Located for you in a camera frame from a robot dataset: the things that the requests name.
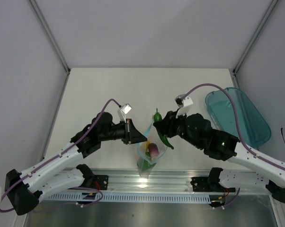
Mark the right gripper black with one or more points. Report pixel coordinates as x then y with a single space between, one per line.
164 125

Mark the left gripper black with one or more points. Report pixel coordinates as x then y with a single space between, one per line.
131 135

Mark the green chili pepper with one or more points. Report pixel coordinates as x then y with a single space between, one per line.
157 117

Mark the clear zip top bag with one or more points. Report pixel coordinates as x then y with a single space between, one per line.
152 137

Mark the purple eggplant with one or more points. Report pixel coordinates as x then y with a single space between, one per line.
153 151

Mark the green bell pepper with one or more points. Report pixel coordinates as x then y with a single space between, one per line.
144 165

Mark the yellow bell pepper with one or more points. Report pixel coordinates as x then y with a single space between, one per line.
147 145

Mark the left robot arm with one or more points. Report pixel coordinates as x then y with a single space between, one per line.
27 188

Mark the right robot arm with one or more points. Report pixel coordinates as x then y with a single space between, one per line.
267 174

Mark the teal plastic tray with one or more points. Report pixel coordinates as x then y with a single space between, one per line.
253 127

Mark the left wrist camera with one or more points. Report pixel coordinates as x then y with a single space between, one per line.
123 111

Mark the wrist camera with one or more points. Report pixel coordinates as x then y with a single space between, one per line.
184 105
123 111

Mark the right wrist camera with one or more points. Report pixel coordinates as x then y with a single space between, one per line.
184 105

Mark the aluminium mounting rail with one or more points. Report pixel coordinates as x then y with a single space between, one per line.
129 181

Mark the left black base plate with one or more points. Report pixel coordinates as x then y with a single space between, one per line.
99 182

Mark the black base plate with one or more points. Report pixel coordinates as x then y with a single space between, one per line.
99 182
201 184

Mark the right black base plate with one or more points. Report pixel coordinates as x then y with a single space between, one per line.
201 184

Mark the white slotted cable duct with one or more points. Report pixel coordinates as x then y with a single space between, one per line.
131 197

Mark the right frame post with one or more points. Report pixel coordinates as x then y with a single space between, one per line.
256 34

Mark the frame post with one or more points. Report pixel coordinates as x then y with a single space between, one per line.
256 34
48 33

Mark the left frame post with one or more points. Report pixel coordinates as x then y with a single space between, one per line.
48 33

